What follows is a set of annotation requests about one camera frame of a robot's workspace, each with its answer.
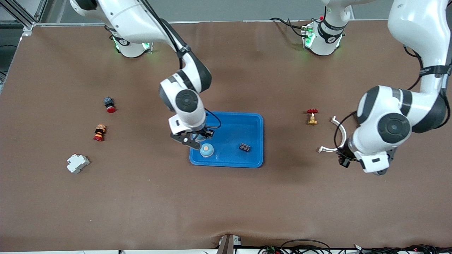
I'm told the red emergency button orange body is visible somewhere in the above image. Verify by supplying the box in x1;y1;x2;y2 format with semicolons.
93;124;107;142

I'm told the black left base cable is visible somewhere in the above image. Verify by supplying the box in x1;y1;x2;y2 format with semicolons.
270;17;308;38

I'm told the black looped cable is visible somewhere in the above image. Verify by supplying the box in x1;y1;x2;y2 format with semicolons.
280;239;332;254

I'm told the white curved plastic strip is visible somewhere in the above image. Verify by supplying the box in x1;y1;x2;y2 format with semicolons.
318;116;347;153

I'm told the white circuit breaker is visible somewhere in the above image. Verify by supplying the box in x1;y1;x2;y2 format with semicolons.
66;154;90;174

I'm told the tangled cable bundle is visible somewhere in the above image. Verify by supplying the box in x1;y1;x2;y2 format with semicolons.
353;243;452;254

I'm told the brown table mat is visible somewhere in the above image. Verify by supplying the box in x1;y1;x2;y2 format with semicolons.
0;19;452;253

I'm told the red push button black body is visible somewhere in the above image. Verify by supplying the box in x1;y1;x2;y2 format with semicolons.
103;97;117;114

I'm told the grey metal table bracket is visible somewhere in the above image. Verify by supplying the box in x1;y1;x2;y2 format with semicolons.
216;234;243;254

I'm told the blue plastic tray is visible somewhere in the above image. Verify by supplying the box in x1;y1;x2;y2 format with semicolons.
189;111;264;168

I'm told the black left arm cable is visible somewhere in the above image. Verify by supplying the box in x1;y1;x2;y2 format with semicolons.
334;46;452;163

